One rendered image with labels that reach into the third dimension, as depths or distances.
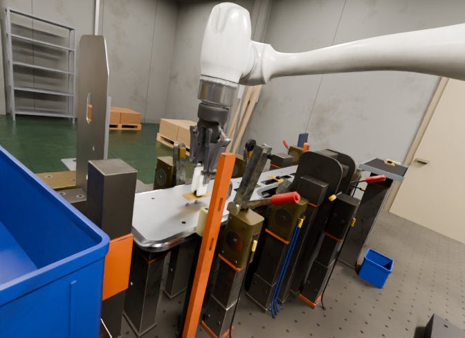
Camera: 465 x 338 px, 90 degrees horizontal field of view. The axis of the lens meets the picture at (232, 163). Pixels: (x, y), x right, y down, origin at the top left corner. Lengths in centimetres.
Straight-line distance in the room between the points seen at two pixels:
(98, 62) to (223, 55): 24
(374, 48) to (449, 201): 333
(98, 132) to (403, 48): 52
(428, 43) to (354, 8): 387
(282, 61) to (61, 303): 62
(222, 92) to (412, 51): 35
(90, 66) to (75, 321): 34
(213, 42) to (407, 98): 344
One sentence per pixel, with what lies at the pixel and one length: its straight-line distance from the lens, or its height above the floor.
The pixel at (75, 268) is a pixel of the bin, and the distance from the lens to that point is 23.
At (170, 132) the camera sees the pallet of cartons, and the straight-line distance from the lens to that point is 499.
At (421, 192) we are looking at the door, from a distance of 377.
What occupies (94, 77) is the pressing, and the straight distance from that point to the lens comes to 43.
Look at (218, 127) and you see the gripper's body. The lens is 56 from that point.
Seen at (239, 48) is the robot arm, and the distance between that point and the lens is 55.
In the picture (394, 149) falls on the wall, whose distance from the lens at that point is 380.
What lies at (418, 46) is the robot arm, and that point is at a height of 144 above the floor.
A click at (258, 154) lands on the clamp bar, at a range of 48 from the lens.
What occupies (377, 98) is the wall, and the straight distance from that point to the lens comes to 389.
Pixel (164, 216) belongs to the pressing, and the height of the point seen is 100.
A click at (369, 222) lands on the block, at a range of 113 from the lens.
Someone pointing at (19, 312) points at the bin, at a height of 113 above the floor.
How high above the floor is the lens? 130
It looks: 16 degrees down
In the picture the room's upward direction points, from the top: 13 degrees clockwise
